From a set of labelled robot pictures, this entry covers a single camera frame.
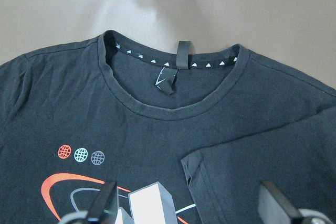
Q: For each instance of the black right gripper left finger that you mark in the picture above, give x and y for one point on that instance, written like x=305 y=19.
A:
x=104 y=208

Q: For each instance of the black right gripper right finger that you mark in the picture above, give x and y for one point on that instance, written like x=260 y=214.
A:
x=274 y=206

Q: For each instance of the black printed t-shirt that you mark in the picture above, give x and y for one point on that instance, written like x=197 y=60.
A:
x=76 y=115

